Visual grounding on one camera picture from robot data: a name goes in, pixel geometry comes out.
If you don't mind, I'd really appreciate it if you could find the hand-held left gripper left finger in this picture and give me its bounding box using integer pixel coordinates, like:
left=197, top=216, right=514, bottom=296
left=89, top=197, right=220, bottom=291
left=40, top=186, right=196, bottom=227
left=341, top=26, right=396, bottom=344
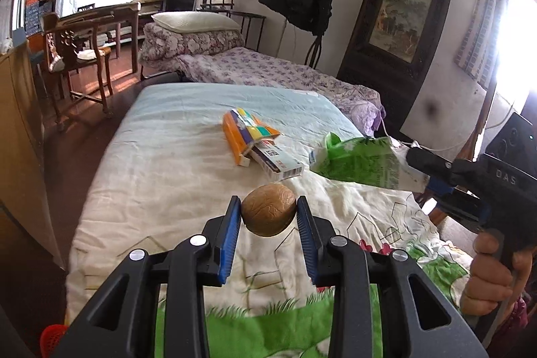
left=52, top=195, right=243, bottom=358

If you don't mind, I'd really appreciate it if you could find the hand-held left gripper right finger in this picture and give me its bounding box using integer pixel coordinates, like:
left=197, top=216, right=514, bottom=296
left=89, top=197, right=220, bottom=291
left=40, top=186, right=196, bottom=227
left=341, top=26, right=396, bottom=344
left=296, top=196, right=489, bottom=358

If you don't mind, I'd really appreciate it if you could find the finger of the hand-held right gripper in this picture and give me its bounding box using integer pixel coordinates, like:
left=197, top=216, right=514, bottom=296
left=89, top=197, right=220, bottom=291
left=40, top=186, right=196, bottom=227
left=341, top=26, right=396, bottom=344
left=413, top=177, right=491, bottom=235
left=406, top=148, right=485, bottom=191

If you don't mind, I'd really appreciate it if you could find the green plastic bag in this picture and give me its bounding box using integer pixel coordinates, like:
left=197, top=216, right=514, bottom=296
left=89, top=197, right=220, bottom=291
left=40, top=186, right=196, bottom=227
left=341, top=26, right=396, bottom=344
left=309, top=132, right=426, bottom=191

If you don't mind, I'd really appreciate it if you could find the person's right hand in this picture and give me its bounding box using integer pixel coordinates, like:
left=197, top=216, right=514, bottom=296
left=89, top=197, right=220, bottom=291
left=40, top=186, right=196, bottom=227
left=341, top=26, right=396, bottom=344
left=459, top=234, right=534, bottom=317

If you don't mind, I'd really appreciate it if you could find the bed with patterned sheet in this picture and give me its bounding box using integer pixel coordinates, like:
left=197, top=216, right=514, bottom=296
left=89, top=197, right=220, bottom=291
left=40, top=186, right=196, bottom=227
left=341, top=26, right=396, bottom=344
left=65, top=82, right=475, bottom=358

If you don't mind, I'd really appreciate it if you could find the white cardboard box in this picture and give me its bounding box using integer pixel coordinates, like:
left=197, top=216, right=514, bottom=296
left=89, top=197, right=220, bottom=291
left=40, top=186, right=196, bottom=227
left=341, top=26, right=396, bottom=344
left=249, top=143, right=304, bottom=180

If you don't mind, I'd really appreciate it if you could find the orange striped packet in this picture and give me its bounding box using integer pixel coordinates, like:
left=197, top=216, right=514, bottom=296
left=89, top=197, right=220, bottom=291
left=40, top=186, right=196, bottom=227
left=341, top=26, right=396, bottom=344
left=222, top=108, right=283, bottom=167

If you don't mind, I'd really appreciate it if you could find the purple cloth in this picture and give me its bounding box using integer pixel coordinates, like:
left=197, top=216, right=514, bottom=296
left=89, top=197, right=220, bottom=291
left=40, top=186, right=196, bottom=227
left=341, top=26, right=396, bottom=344
left=505, top=295, right=530, bottom=331

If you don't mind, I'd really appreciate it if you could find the checkered curtain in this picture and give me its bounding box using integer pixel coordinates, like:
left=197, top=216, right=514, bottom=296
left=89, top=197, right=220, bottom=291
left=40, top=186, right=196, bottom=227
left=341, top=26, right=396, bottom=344
left=455, top=0, right=512, bottom=90

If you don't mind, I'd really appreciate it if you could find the dark framed landscape painting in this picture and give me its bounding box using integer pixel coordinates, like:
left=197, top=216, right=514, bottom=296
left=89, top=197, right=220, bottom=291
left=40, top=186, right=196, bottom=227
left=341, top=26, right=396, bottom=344
left=337, top=0, right=458, bottom=138

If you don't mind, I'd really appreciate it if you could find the purple floral bed sheet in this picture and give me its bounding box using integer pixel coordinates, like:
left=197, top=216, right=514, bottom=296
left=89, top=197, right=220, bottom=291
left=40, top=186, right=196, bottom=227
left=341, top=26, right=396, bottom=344
left=176, top=47, right=387, bottom=136

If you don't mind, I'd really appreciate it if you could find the folded floral quilt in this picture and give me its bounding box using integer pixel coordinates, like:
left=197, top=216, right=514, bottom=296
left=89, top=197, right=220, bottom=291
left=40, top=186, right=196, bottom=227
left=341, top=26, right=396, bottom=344
left=138, top=22, right=246, bottom=63

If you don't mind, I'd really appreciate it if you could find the red-orange mesh plastic basket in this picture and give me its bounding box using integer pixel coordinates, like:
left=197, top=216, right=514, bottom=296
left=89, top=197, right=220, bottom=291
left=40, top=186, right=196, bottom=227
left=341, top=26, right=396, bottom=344
left=40, top=324, right=68, bottom=358

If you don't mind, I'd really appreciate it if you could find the white pillow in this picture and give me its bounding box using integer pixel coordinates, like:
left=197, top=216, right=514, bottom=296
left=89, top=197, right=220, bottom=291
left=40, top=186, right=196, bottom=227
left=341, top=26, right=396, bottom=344
left=151, top=11, right=241, bottom=34

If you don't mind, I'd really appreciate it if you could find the wooden chair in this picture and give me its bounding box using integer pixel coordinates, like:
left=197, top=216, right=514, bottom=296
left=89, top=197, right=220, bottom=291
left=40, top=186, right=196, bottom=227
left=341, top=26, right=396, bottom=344
left=42, top=12, right=115, bottom=132

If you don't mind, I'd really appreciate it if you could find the white chair cushion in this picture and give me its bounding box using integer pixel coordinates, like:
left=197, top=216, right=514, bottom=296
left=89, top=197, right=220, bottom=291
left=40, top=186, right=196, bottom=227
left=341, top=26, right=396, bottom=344
left=76, top=47, right=112, bottom=61

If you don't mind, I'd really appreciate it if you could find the light wooden wardrobe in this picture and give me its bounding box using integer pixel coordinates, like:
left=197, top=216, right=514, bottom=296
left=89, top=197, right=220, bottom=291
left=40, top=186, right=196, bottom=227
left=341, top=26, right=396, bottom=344
left=0, top=39, right=68, bottom=270

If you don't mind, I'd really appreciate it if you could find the wooden table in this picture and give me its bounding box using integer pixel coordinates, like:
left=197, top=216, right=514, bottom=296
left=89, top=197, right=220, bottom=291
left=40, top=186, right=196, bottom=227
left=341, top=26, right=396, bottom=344
left=59, top=1, right=141, bottom=75

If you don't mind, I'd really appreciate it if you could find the white cable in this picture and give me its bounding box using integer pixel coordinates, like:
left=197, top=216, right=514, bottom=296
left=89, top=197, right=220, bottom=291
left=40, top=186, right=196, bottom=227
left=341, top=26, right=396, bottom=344
left=380, top=119, right=466, bottom=153

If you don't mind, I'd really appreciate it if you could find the dark metal bed frame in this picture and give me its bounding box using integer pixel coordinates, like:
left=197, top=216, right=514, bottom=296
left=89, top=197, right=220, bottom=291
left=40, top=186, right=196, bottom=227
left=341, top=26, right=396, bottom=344
left=199, top=3, right=267, bottom=50

